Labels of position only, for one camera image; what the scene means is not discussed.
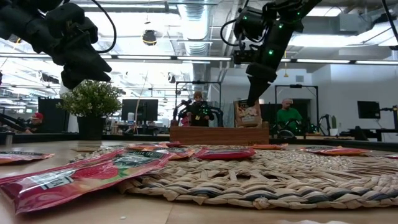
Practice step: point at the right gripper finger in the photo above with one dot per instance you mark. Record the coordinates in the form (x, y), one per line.
(259, 81)

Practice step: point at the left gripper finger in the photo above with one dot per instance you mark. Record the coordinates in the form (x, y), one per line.
(90, 62)
(84, 79)

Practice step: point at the red strawberry tea packet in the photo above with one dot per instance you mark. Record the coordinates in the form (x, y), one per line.
(77, 183)
(391, 156)
(173, 144)
(225, 153)

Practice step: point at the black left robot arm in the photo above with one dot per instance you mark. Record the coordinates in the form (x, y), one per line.
(18, 21)

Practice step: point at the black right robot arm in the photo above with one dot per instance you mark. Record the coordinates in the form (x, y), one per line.
(289, 12)

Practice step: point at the black background robot arm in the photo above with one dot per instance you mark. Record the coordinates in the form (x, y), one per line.
(12, 123)

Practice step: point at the wooden tea caddy box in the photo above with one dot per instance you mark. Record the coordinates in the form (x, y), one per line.
(217, 136)

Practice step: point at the green plant in black pot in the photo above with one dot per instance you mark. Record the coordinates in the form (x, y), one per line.
(90, 105)

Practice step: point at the person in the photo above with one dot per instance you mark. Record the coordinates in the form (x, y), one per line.
(199, 113)
(289, 118)
(37, 123)

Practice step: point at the black upright panel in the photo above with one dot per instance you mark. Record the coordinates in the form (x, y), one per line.
(51, 118)

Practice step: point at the white bottle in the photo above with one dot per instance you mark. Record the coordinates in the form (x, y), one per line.
(131, 117)

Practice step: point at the linear ceiling light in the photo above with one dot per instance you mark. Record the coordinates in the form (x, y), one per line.
(202, 58)

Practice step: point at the black desk monitor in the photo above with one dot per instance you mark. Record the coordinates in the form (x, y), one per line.
(140, 109)

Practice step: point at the black ceiling dome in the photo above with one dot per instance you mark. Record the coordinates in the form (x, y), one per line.
(149, 38)

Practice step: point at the small cactus white pot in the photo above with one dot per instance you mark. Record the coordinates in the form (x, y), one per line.
(334, 132)

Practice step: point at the round woven straw placemat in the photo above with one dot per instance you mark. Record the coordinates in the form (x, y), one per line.
(264, 180)

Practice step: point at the black desk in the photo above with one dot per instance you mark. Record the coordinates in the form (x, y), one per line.
(367, 133)

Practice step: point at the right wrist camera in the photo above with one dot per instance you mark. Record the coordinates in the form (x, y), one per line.
(245, 57)

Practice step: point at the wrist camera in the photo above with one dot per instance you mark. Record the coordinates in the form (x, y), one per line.
(245, 57)
(65, 17)

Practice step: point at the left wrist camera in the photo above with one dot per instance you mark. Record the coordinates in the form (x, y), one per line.
(65, 17)

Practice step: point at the black metal frame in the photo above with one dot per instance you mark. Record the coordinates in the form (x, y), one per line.
(295, 86)
(199, 82)

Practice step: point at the black table edge rail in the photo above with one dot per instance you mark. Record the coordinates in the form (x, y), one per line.
(130, 137)

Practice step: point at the silver ventilation duct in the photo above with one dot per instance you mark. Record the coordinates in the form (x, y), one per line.
(194, 25)

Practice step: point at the black wall monitor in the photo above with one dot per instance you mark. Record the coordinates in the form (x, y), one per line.
(368, 109)

